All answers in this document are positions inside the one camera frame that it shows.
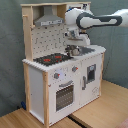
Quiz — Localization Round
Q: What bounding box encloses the white wooden toy kitchen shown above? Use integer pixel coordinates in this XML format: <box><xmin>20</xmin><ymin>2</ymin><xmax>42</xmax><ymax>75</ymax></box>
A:
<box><xmin>22</xmin><ymin>2</ymin><xmax>105</xmax><ymax>127</ymax></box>

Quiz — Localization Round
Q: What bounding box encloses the grey ice dispenser panel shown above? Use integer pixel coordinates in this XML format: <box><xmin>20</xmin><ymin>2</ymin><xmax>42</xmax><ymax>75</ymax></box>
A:
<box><xmin>87</xmin><ymin>65</ymin><xmax>96</xmax><ymax>83</ymax></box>

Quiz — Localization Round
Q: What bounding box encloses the right red stove knob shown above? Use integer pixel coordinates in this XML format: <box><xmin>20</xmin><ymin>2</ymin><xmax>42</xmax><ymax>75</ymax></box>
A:
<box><xmin>72</xmin><ymin>66</ymin><xmax>78</xmax><ymax>72</ymax></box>

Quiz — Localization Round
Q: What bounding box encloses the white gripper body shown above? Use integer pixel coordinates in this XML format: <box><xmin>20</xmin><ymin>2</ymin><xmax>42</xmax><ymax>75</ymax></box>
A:
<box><xmin>65</xmin><ymin>30</ymin><xmax>90</xmax><ymax>46</ymax></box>

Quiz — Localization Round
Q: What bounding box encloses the oven door with window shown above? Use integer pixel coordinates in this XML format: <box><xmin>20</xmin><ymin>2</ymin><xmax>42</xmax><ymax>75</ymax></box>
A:
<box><xmin>56</xmin><ymin>81</ymin><xmax>74</xmax><ymax>111</ymax></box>

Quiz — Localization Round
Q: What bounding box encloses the grey range hood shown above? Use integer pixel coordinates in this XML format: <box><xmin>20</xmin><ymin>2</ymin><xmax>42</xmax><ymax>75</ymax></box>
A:
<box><xmin>35</xmin><ymin>5</ymin><xmax>64</xmax><ymax>27</ymax></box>

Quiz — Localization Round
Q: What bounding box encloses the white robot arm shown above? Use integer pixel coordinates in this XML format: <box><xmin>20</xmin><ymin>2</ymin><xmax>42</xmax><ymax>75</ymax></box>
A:
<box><xmin>65</xmin><ymin>8</ymin><xmax>128</xmax><ymax>46</ymax></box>

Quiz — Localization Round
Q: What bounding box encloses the small silver pot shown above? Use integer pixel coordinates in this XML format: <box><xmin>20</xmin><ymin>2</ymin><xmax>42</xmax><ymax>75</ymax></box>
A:
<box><xmin>66</xmin><ymin>45</ymin><xmax>80</xmax><ymax>56</ymax></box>

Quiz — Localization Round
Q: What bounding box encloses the red stove knob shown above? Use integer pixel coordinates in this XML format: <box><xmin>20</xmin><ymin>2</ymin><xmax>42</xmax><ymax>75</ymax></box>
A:
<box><xmin>54</xmin><ymin>73</ymin><xmax>60</xmax><ymax>79</ymax></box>
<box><xmin>72</xmin><ymin>66</ymin><xmax>78</xmax><ymax>72</ymax></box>

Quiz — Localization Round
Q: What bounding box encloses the grey cabinet door handle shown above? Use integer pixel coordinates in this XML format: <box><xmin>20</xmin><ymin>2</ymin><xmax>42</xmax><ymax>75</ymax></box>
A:
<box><xmin>82</xmin><ymin>76</ymin><xmax>86</xmax><ymax>90</ymax></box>

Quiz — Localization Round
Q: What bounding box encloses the grey sink basin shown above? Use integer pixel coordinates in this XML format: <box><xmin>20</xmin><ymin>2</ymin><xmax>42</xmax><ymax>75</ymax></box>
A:
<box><xmin>79</xmin><ymin>47</ymin><xmax>94</xmax><ymax>56</ymax></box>

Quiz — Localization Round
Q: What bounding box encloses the left red stove knob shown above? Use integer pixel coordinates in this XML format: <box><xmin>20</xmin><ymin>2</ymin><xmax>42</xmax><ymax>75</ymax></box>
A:
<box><xmin>54</xmin><ymin>73</ymin><xmax>60</xmax><ymax>79</ymax></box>

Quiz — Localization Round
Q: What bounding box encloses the black stovetop with red burners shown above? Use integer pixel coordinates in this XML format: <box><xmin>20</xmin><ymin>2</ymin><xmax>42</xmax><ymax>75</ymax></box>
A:
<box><xmin>34</xmin><ymin>53</ymin><xmax>71</xmax><ymax>66</ymax></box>

